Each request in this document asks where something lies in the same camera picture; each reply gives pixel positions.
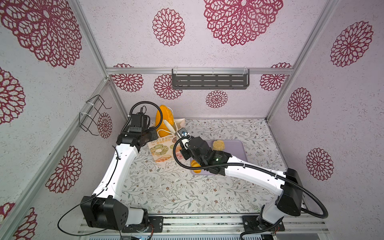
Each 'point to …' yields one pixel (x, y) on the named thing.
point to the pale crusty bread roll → (218, 145)
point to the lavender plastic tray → (235, 148)
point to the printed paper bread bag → (165, 143)
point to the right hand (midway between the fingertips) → (182, 137)
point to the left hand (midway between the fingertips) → (152, 136)
